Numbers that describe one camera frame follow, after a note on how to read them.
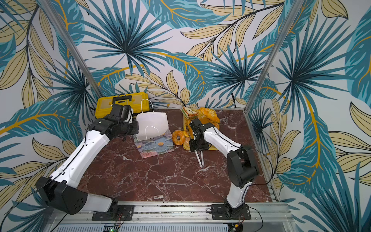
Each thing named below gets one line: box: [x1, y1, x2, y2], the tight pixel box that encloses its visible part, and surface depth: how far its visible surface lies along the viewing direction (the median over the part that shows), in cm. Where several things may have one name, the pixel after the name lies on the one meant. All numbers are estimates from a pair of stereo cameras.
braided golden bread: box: [195, 107, 221, 129], surface depth 111 cm
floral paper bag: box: [133, 111, 174, 160], surface depth 85 cm
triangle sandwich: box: [181, 105, 200, 120], surface depth 115 cm
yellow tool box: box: [95, 91, 151, 118], surface depth 103 cm
